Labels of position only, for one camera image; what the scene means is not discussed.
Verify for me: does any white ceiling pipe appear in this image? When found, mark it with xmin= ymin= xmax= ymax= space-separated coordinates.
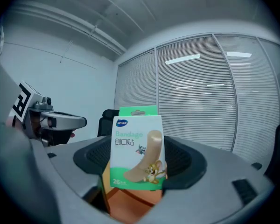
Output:
xmin=11 ymin=5 xmax=126 ymax=56

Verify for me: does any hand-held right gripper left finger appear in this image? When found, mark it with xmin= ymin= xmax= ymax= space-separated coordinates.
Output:
xmin=29 ymin=135 xmax=119 ymax=224

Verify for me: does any small green white bandage package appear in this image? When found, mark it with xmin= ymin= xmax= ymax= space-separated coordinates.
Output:
xmin=110 ymin=105 xmax=168 ymax=191

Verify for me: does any person's grey clothing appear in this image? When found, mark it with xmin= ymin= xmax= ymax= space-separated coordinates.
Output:
xmin=0 ymin=52 xmax=61 ymax=224

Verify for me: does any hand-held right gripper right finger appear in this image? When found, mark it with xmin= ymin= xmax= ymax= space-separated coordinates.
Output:
xmin=140 ymin=135 xmax=276 ymax=224

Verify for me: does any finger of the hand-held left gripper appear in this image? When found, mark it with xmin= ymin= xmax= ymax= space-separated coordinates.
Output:
xmin=40 ymin=111 xmax=88 ymax=130

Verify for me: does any black office chair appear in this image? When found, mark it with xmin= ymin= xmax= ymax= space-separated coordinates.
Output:
xmin=264 ymin=106 xmax=280 ymax=186
xmin=97 ymin=109 xmax=120 ymax=138

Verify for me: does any white window blind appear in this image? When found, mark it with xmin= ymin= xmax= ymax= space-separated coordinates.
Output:
xmin=113 ymin=50 xmax=157 ymax=117
xmin=213 ymin=34 xmax=280 ymax=172
xmin=156 ymin=34 xmax=238 ymax=152

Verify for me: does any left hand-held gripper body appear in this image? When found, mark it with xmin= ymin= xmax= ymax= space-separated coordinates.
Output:
xmin=5 ymin=81 xmax=55 ymax=147

